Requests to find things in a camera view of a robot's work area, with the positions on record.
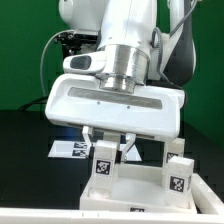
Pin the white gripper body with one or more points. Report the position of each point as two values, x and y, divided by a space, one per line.
149 112

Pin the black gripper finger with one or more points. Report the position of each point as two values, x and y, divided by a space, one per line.
88 140
121 153

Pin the white square table top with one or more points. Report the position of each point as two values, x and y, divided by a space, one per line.
137 189

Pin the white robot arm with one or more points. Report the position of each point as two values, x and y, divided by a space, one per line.
131 86

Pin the white sheet with tags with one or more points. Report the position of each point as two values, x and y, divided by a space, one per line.
77 150

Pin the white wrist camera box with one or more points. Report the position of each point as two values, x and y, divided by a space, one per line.
85 63

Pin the white L-shaped obstacle wall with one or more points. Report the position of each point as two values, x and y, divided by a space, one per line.
211 207

